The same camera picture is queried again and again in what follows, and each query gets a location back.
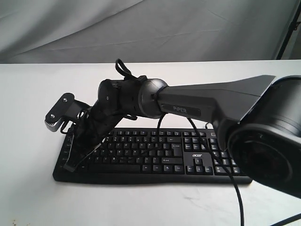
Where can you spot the black light stand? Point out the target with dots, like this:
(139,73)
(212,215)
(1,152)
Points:
(293,26)

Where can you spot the black acer keyboard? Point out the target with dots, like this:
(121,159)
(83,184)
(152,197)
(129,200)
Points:
(135,156)

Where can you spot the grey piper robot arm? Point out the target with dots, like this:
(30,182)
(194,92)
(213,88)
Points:
(256,120)

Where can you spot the grey fabric backdrop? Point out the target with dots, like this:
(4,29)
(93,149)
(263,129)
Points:
(100,31)

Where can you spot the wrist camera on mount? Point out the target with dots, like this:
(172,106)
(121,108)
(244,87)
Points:
(61,111)

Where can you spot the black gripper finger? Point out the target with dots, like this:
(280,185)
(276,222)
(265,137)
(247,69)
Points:
(78,153)

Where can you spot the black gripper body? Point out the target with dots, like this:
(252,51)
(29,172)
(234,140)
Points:
(93,127)

